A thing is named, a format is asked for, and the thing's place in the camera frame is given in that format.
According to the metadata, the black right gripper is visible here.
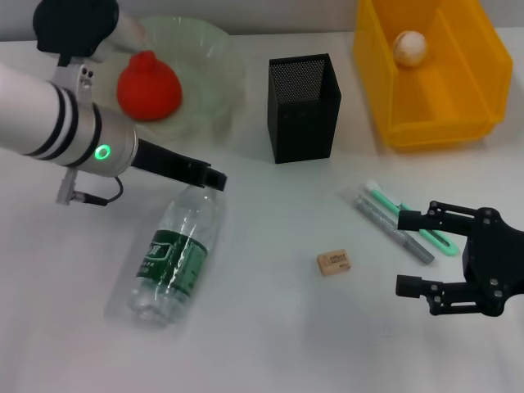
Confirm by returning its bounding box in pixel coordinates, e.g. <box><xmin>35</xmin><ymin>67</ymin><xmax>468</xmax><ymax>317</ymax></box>
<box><xmin>395</xmin><ymin>200</ymin><xmax>524</xmax><ymax>318</ymax></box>

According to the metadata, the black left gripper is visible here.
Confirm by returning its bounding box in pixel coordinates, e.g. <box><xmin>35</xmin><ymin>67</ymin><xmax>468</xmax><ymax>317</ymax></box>
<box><xmin>130</xmin><ymin>138</ymin><xmax>228</xmax><ymax>192</ymax></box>

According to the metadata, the silver glitter pen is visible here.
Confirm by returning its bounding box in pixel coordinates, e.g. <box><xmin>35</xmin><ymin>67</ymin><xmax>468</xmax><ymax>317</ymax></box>
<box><xmin>354</xmin><ymin>196</ymin><xmax>436</xmax><ymax>266</ymax></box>

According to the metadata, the mint green utility knife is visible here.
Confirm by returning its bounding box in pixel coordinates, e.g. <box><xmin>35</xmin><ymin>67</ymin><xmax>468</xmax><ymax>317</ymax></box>
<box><xmin>364</xmin><ymin>179</ymin><xmax>460</xmax><ymax>258</ymax></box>

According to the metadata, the tan rectangular eraser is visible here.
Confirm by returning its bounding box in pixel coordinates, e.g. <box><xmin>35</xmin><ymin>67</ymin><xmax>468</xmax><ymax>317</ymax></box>
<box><xmin>317</xmin><ymin>250</ymin><xmax>353</xmax><ymax>278</ymax></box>

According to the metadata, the clear water bottle green label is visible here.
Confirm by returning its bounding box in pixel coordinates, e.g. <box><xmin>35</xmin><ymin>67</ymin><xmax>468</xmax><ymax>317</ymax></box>
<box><xmin>126</xmin><ymin>184</ymin><xmax>226</xmax><ymax>328</ymax></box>

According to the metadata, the white egg-shaped ball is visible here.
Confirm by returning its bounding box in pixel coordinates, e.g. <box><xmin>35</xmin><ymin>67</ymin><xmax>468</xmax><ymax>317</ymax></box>
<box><xmin>393</xmin><ymin>30</ymin><xmax>428</xmax><ymax>66</ymax></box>

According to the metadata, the black mesh pen holder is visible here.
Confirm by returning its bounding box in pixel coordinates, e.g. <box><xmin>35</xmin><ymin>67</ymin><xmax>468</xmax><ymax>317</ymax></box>
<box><xmin>266</xmin><ymin>52</ymin><xmax>343</xmax><ymax>165</ymax></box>

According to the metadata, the translucent green glass fruit plate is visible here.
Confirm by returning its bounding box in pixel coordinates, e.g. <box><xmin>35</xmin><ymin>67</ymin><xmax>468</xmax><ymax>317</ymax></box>
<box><xmin>88</xmin><ymin>15</ymin><xmax>246</xmax><ymax>142</ymax></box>

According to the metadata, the red round toy fruit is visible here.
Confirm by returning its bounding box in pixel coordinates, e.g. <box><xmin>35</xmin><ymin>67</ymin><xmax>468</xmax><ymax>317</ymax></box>
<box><xmin>116</xmin><ymin>49</ymin><xmax>184</xmax><ymax>122</ymax></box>

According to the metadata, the yellow plastic storage bin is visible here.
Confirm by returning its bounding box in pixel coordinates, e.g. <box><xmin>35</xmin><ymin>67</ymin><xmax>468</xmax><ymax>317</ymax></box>
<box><xmin>352</xmin><ymin>0</ymin><xmax>515</xmax><ymax>153</ymax></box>

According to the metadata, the white partition panel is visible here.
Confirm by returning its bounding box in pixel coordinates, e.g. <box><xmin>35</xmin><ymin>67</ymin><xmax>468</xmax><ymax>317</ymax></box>
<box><xmin>118</xmin><ymin>0</ymin><xmax>358</xmax><ymax>36</ymax></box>

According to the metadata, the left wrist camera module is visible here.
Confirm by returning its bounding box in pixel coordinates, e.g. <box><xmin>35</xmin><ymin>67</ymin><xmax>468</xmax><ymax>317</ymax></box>
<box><xmin>32</xmin><ymin>0</ymin><xmax>147</xmax><ymax>103</ymax></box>

